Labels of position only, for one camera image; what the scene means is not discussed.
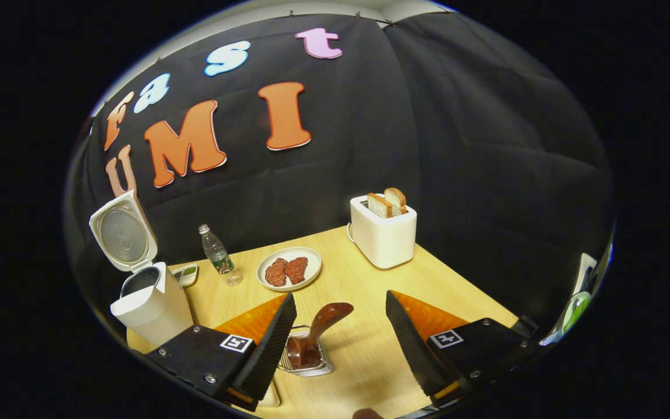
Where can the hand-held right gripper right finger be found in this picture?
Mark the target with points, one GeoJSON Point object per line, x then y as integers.
{"type": "Point", "coordinates": [413, 349]}

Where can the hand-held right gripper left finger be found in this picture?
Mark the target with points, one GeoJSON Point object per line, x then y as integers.
{"type": "Point", "coordinates": [268, 355]}

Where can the brown wooden spoon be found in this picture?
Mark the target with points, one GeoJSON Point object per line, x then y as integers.
{"type": "Point", "coordinates": [323, 320]}

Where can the white rice cooker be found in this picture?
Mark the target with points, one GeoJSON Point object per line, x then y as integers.
{"type": "Point", "coordinates": [152, 308]}

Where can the brown meat piece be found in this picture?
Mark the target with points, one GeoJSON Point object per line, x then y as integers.
{"type": "Point", "coordinates": [296, 270]}
{"type": "Point", "coordinates": [275, 272]}

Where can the white round plate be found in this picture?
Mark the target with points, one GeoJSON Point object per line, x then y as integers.
{"type": "Point", "coordinates": [313, 262]}

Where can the clear plastic water bottle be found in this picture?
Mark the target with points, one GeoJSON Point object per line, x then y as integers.
{"type": "Point", "coordinates": [217, 256]}

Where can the white toaster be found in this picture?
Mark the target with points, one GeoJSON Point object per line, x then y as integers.
{"type": "Point", "coordinates": [384, 241]}

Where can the small black box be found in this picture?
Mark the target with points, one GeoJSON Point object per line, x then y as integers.
{"type": "Point", "coordinates": [524, 326]}

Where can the small dish of green beans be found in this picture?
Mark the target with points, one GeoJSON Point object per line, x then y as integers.
{"type": "Point", "coordinates": [186, 274]}

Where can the toast bread slice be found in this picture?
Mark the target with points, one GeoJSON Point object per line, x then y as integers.
{"type": "Point", "coordinates": [396, 199]}
{"type": "Point", "coordinates": [378, 205]}

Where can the green and white object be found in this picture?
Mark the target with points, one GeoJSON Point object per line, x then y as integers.
{"type": "Point", "coordinates": [578, 305]}

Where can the black backdrop cloth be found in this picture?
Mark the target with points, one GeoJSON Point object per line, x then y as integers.
{"type": "Point", "coordinates": [457, 116]}

